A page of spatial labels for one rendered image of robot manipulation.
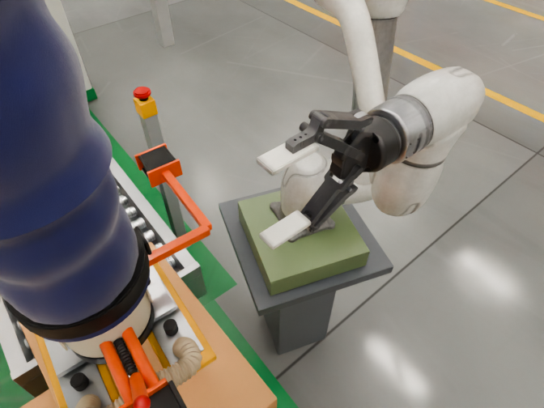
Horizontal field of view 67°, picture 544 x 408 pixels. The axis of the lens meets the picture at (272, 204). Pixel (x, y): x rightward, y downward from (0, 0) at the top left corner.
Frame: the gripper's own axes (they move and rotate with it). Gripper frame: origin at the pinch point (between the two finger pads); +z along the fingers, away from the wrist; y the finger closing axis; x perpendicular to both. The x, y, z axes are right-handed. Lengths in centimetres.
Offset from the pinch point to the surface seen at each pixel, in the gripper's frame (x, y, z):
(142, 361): 8.7, 32.6, 21.4
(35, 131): 12.8, -12.8, 19.2
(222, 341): 16, 64, 3
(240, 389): 4, 64, 7
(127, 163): 207, 158, -36
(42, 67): 14.8, -17.5, 15.9
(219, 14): 372, 157, -226
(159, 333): 18, 44, 16
